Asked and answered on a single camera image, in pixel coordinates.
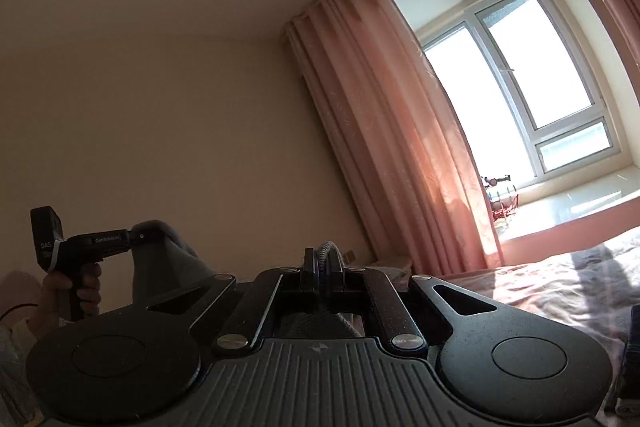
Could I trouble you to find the person's left hand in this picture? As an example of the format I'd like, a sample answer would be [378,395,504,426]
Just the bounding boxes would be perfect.
[42,260,104,319]

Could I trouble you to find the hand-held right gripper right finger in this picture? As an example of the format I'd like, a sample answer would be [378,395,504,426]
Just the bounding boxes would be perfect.
[318,248,501,352]

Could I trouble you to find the white framed window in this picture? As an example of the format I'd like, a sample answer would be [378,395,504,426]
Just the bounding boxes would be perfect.
[419,0,625,184]

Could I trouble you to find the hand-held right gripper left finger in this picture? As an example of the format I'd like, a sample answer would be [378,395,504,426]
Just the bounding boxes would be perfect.
[146,248,319,354]

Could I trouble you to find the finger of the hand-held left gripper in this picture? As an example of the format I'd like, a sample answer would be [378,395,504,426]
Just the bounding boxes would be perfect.
[129,228,162,250]

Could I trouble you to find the dark blue folded jeans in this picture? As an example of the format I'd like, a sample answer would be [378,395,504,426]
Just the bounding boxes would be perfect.
[614,302,640,419]

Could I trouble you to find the pink bed blanket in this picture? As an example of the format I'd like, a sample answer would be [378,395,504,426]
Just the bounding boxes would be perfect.
[440,227,640,413]

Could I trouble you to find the white window sill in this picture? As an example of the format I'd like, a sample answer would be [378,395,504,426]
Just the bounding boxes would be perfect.
[497,164,640,264]

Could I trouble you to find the red wire basket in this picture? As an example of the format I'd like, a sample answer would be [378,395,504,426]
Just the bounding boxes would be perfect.
[480,174,522,225]

